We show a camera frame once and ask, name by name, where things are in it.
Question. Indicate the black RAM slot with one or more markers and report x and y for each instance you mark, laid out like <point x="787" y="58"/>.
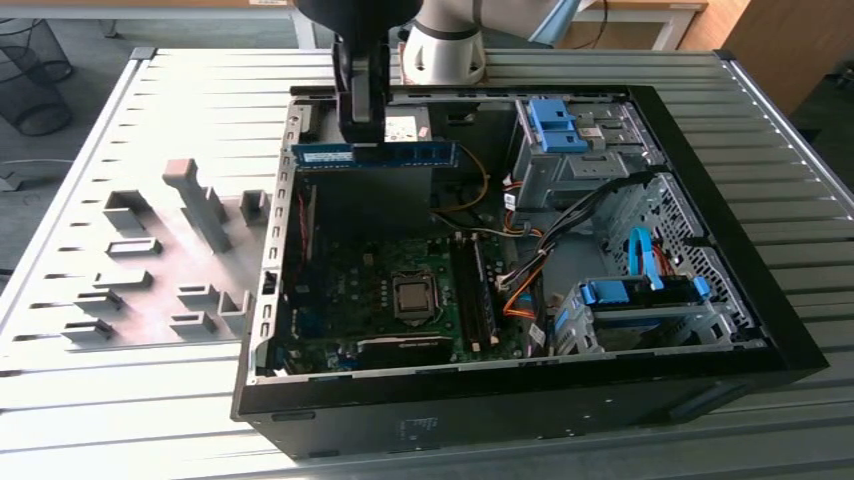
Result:
<point x="460" y="290"/>

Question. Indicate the white framed wooden desk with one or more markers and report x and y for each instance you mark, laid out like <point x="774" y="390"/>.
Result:
<point x="303" y="30"/>
<point x="670" y="22"/>

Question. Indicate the grey power supply unit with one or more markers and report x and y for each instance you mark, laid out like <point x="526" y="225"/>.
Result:
<point x="410" y="127"/>

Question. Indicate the blue plastic drive latch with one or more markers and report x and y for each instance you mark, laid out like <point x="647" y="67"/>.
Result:
<point x="554" y="135"/>

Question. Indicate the grey metal drive cage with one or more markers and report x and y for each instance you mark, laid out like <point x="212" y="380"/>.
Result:
<point x="587" y="170"/>

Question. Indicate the grey parts rack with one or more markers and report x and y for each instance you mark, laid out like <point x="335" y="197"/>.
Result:
<point x="167" y="240"/>

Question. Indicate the CPU with silver top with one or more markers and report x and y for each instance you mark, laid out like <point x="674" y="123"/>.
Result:
<point x="412" y="296"/>

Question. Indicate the green motherboard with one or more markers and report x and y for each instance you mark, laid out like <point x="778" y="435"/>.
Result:
<point x="347" y="300"/>

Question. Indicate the black graphics card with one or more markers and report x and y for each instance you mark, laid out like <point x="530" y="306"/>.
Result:
<point x="407" y="350"/>

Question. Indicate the hard disk in blue carrier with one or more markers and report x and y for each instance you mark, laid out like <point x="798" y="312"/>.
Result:
<point x="603" y="292"/>

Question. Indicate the grey metal disk bay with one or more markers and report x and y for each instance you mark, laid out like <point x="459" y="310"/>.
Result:
<point x="650" y="310"/>

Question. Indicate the brown wooden cabinet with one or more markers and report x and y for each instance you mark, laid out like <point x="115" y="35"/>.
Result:
<point x="787" y="50"/>

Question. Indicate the black PC case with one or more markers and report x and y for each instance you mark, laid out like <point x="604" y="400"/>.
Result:
<point x="467" y="415"/>

